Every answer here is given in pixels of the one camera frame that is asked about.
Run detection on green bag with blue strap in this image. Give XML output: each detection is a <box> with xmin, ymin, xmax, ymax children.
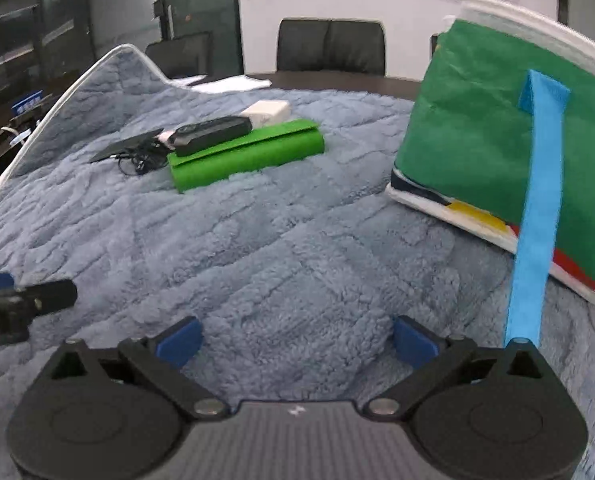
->
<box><xmin>385</xmin><ymin>0</ymin><xmax>595</xmax><ymax>480</ymax></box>

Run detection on black card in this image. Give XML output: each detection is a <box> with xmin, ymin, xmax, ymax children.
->
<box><xmin>89</xmin><ymin>129</ymin><xmax>164</xmax><ymax>163</ymax></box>

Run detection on blue-grey fleece blanket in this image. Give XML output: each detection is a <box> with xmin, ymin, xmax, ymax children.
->
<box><xmin>0</xmin><ymin>44</ymin><xmax>595</xmax><ymax>480</ymax></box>

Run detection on green felt pouch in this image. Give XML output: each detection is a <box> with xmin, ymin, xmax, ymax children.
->
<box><xmin>168</xmin><ymin>118</ymin><xmax>325</xmax><ymax>194</ymax></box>

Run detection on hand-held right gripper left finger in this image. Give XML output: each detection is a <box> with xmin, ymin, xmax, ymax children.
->
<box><xmin>40</xmin><ymin>316</ymin><xmax>231</xmax><ymax>423</ymax></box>

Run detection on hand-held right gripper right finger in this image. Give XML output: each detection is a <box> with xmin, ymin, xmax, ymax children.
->
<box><xmin>362</xmin><ymin>316</ymin><xmax>553</xmax><ymax>423</ymax></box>

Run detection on glass door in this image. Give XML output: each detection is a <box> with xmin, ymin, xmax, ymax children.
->
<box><xmin>160</xmin><ymin>0</ymin><xmax>243</xmax><ymax>78</ymax></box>

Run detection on black cable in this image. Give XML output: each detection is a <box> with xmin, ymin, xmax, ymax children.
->
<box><xmin>115</xmin><ymin>140</ymin><xmax>173</xmax><ymax>177</ymax></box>

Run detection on blue desk sign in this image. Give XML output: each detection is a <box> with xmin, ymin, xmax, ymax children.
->
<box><xmin>12</xmin><ymin>91</ymin><xmax>44</xmax><ymax>113</ymax></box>

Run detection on black handheld device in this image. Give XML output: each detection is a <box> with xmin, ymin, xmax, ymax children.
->
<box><xmin>172</xmin><ymin>116</ymin><xmax>253</xmax><ymax>157</ymax></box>

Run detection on white charger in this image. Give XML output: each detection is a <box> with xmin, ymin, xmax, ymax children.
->
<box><xmin>240</xmin><ymin>101</ymin><xmax>291</xmax><ymax>128</ymax></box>

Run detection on white paper sheets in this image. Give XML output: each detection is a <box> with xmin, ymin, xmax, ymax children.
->
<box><xmin>170</xmin><ymin>75</ymin><xmax>273</xmax><ymax>95</ymax></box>

